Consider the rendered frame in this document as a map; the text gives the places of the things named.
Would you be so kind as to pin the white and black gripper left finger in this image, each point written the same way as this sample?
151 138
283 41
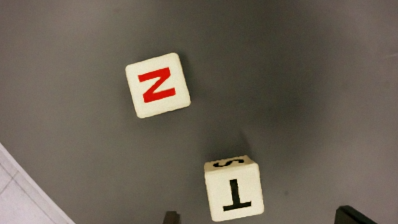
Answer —
172 217

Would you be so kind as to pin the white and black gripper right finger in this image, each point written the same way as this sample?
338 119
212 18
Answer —
348 215

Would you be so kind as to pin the white letter block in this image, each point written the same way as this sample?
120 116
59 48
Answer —
234 188
158 85

